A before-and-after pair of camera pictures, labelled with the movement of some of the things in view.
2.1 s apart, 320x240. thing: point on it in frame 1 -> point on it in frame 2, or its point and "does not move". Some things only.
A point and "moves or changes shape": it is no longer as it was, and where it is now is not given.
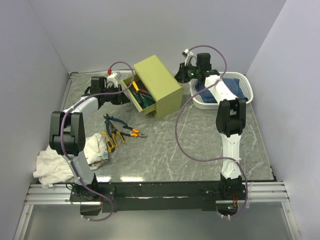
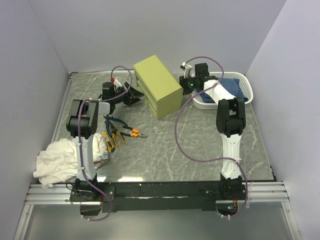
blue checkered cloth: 207,96 does not move
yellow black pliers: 114,133 does not move
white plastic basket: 246,82 does not move
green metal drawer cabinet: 153,89 moves or changes shape
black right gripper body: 191,72 -> 188,85
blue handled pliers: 112,118 does not move
